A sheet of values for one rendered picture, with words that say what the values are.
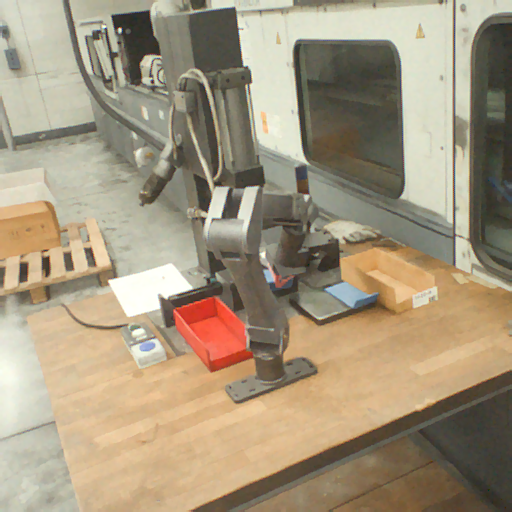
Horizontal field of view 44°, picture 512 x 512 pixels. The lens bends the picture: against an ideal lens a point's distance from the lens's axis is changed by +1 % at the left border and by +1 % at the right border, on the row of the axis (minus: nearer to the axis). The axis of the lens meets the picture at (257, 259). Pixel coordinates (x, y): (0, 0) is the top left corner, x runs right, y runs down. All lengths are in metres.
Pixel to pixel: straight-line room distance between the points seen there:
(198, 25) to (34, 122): 9.24
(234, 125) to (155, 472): 0.83
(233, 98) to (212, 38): 0.16
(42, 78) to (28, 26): 0.75
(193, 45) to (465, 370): 0.97
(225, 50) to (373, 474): 1.37
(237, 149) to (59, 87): 9.24
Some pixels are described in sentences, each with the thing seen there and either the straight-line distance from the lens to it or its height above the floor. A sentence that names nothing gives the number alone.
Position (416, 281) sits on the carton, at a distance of 1.69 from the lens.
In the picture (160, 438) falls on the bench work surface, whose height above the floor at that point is 0.90.
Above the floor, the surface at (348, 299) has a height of 0.92.
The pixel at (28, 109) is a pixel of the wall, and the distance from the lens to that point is 10.75.
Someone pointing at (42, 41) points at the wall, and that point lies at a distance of 10.71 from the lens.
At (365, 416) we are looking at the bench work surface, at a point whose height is 0.90.
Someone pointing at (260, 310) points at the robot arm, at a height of 1.09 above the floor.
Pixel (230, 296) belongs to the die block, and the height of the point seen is 0.95.
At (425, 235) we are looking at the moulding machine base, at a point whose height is 0.91.
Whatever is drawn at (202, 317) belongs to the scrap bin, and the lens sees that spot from 1.66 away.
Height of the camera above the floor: 1.66
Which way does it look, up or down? 22 degrees down
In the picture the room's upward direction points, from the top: 8 degrees counter-clockwise
